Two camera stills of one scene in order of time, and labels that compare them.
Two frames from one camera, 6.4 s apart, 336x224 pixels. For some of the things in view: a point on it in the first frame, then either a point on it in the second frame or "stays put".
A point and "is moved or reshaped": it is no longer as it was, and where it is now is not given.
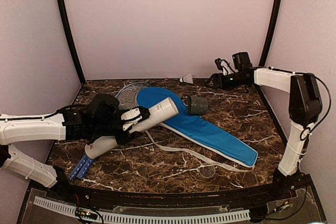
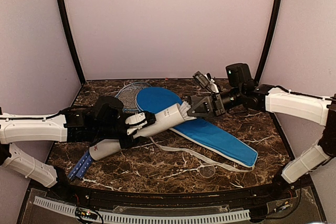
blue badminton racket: [127, 97] stays put
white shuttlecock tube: [158, 113] is moved or reshaped
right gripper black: [215, 76] -> [214, 105]
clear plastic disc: [207, 171] stays put
